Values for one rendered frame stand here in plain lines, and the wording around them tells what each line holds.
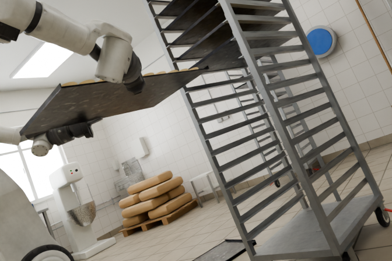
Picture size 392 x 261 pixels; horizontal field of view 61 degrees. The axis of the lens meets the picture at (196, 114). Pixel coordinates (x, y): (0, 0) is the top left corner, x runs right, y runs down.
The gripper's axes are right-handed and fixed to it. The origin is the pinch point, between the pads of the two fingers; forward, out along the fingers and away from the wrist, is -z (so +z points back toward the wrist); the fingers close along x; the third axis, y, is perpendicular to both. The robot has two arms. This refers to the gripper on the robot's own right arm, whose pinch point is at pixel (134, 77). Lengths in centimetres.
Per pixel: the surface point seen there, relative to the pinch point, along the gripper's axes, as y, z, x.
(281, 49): -68, -68, 4
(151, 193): 84, -399, -50
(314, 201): -45, -41, -66
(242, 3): -57, -55, 30
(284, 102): -54, -54, -23
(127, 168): 141, -560, 7
